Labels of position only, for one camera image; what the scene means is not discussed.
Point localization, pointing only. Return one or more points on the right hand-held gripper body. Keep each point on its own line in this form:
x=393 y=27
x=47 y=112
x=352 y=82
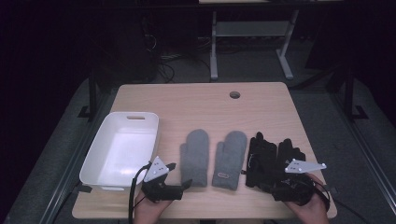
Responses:
x=295 y=189

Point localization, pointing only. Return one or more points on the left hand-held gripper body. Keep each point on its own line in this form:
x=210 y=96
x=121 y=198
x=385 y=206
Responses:
x=162 y=191

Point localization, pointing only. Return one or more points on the plain grey mitten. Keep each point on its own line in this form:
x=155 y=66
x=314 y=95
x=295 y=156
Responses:
x=195 y=155

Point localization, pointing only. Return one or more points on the black glove with white print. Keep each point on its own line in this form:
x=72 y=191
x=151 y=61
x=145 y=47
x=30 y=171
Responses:
x=291 y=152

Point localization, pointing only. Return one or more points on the white plastic bin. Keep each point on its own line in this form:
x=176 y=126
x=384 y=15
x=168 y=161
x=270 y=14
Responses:
x=124 y=152

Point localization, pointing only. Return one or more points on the grey mitten with label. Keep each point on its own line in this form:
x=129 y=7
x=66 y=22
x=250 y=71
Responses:
x=230 y=158

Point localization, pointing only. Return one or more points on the person's left hand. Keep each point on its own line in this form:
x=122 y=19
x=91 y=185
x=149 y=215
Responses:
x=148 y=211

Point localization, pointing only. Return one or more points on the person's right hand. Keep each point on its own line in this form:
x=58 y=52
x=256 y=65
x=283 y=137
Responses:
x=314 y=211

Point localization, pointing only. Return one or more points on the metal floor rail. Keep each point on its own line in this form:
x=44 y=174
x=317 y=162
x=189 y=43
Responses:
x=74 y=155
x=370 y=161

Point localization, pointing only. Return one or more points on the black stand post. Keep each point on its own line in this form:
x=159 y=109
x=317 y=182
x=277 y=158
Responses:
x=349 y=93
x=92 y=93

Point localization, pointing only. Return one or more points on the white metal desk frame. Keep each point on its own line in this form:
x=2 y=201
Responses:
x=249 y=28

